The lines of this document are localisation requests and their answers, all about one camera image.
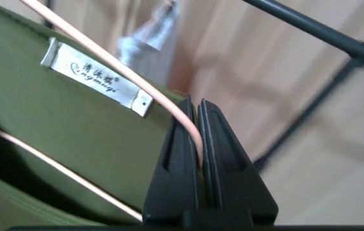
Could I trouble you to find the pale grey shorts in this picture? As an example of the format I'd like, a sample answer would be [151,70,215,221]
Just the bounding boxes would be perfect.
[116,0,183,87]

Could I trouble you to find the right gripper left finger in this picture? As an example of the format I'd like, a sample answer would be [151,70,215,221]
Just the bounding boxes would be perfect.
[142,95,204,225]

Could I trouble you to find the black clothes rack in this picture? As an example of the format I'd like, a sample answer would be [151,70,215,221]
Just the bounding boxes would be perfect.
[42,0,364,173]

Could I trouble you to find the green garment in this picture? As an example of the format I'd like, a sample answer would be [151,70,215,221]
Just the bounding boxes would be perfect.
[0,0,189,226]

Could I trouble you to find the pink clothes hanger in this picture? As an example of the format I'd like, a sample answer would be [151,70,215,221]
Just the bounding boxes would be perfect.
[0,0,204,222]

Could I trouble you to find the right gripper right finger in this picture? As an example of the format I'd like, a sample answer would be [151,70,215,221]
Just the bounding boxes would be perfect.
[197,98,279,225]

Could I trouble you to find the beige curtain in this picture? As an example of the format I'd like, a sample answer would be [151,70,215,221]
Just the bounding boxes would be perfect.
[0,0,364,225]

